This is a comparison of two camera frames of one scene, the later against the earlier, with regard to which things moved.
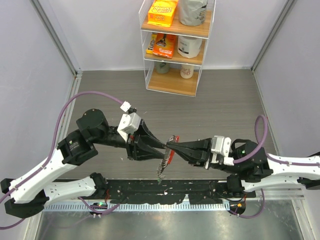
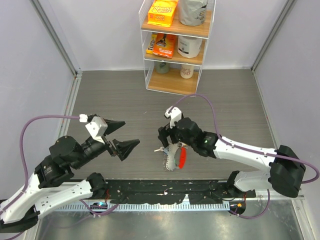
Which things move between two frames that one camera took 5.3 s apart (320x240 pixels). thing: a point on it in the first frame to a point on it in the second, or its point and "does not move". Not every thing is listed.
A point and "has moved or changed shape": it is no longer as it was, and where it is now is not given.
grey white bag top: [192, 12] does not move
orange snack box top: [161, 13] does not move
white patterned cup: [186, 71] does not move
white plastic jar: [189, 47] does not move
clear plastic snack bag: [168, 155] has moved or changed shape
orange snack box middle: [164, 45] does not move
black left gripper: [140, 152] to [124, 147]
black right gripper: [187, 149] to [164, 131]
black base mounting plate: [168, 191] does not move
